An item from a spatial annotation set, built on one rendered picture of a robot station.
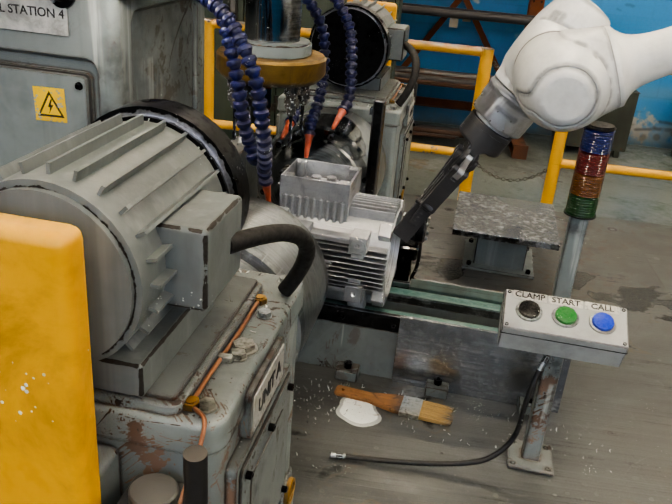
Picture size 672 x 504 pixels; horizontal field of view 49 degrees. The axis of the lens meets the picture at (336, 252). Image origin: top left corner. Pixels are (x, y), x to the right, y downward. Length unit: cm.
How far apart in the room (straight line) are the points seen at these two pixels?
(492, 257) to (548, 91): 95
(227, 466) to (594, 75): 58
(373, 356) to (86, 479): 80
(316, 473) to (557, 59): 66
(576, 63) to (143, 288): 56
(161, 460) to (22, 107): 72
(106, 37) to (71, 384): 69
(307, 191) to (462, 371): 41
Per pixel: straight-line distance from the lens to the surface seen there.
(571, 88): 90
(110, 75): 117
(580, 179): 154
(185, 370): 67
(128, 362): 63
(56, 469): 61
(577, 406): 139
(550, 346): 108
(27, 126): 126
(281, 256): 97
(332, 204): 124
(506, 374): 131
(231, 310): 76
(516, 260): 181
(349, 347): 133
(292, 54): 120
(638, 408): 143
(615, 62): 95
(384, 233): 121
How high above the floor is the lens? 155
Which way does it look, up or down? 25 degrees down
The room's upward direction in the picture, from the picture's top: 5 degrees clockwise
